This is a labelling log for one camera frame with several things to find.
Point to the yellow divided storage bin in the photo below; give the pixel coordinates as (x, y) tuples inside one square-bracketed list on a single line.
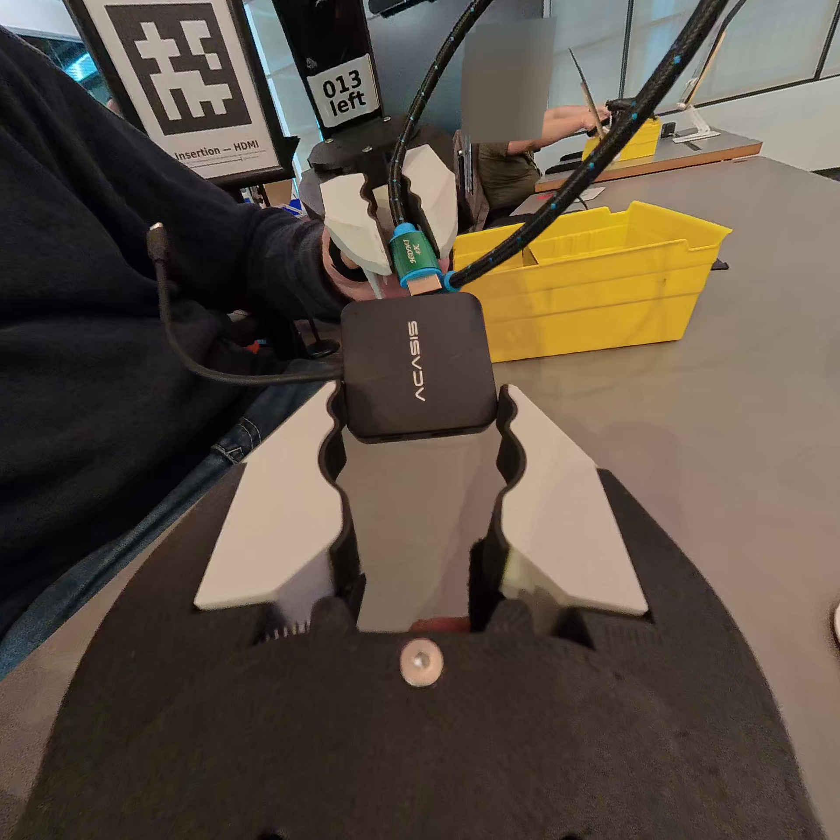
[(590, 308)]

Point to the white laptop stand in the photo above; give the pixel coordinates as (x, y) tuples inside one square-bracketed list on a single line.
[(695, 136)]

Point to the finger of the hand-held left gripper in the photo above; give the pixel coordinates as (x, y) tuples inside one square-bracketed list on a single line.
[(436, 190), (348, 216)]

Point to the black and silver usb hub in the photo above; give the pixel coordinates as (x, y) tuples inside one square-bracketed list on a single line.
[(420, 367)]

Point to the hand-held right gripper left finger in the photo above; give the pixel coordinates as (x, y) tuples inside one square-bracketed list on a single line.
[(269, 518)]

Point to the wooden edged desk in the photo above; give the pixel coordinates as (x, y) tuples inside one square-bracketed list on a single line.
[(722, 151)]

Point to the yellow plastic bin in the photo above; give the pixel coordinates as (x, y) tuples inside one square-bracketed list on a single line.
[(630, 141)]

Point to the person's blue jeans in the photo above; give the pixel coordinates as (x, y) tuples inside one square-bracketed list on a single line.
[(249, 433)]

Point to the black framed sign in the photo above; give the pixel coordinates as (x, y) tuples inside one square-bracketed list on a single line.
[(184, 65)]

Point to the person's left hand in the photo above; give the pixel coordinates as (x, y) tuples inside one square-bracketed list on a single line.
[(384, 287)]

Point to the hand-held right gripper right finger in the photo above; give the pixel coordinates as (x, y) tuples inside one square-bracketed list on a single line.
[(564, 525)]

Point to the person's left forearm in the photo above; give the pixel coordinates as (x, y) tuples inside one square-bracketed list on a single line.
[(282, 262)]

